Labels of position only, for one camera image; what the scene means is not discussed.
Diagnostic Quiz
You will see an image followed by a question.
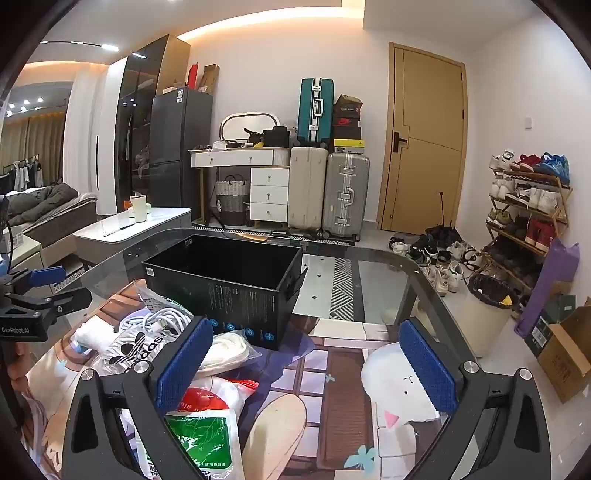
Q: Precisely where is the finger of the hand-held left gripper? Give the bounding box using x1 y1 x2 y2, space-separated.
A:
4 267 70 296
7 286 93 326

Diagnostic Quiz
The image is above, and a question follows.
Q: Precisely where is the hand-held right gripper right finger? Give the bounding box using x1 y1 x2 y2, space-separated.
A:
399 318 555 480

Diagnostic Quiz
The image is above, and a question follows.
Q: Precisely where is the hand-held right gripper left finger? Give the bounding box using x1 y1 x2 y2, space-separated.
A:
60 316 214 480

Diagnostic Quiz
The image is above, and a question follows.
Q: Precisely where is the white cable bundle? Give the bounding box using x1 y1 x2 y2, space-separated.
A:
119 307 195 344

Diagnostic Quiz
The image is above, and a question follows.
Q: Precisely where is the white bag black logo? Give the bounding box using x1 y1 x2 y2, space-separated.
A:
90 330 185 384

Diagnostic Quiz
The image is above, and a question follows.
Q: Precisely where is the black cardboard box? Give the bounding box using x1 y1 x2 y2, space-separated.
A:
141 234 309 352

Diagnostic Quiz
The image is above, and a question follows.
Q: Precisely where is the person's left forearm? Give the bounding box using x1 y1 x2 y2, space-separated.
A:
0 344 28 432

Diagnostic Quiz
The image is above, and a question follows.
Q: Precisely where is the white soft packet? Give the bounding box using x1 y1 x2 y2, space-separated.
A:
74 318 122 358

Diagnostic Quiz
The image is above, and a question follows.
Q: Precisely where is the grey sofa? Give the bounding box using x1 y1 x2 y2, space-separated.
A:
0 191 99 278

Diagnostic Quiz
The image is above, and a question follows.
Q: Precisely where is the red packet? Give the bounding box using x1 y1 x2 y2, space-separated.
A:
224 378 260 398

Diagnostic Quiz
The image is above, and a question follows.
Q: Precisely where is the white trash bin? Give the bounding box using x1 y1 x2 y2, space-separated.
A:
466 274 520 358

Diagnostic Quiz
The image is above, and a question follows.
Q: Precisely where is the dark jacket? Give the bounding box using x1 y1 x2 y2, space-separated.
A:
2 183 79 227

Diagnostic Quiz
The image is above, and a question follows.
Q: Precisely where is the pile of shoes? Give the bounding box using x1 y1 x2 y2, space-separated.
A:
388 226 485 296

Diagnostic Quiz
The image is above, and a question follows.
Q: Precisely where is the printed table mat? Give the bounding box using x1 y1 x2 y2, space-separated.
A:
28 277 444 480

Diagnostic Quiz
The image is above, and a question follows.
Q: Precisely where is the white coffee table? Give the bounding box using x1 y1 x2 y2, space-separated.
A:
73 208 192 273

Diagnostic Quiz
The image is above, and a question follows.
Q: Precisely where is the clothes rack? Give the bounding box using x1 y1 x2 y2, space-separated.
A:
0 154 47 195

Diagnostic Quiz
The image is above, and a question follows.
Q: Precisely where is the dark green box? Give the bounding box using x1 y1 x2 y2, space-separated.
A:
524 293 578 358

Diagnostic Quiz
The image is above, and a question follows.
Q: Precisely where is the black umbrella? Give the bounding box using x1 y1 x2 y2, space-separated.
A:
425 191 458 245

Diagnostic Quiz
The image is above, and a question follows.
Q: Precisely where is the open brown cardboard box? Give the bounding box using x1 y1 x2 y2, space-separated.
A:
538 305 591 404

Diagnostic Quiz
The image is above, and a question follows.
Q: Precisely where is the tan curtain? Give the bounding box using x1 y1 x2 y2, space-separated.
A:
0 108 65 195

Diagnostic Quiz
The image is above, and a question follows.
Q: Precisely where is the white tall cabinet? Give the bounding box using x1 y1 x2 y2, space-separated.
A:
65 58 127 215

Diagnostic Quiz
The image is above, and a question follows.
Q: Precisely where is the purple yoga mat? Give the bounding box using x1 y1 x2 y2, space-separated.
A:
515 237 580 337

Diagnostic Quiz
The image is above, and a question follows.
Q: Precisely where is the woven laundry basket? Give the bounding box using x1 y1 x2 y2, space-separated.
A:
215 175 247 227

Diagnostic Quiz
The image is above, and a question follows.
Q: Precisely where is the dark glass cabinet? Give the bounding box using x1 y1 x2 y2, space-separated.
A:
113 34 191 217

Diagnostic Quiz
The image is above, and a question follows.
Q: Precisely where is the grey refrigerator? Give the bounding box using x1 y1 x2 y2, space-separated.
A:
148 87 214 220

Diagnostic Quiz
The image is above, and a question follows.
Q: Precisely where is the silver suitcase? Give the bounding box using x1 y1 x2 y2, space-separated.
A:
322 151 371 243

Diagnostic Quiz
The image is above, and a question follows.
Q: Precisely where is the white dressing table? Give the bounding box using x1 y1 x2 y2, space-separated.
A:
191 147 291 227

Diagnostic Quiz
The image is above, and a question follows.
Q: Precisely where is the beige suitcase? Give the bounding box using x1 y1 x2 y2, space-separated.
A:
287 147 328 232

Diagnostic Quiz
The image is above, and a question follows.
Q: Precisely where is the wooden shoe rack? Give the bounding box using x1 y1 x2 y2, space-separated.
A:
480 164 573 296

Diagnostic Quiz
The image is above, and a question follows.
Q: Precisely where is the row of racked shoes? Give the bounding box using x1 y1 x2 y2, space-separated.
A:
482 148 571 287

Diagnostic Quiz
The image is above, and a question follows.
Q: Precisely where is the oval mirror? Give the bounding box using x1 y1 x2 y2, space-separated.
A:
219 111 281 144

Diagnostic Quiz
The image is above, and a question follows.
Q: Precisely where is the wooden door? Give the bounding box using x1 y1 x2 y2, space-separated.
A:
376 41 467 236

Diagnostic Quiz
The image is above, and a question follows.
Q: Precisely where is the flat brown cardboard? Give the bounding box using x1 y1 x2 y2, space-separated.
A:
199 64 221 94

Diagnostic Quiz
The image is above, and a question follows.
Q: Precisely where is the teal suitcase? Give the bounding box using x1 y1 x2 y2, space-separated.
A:
297 78 335 148

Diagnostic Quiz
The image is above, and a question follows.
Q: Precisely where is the white rope coil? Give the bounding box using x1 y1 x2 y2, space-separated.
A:
196 331 263 376

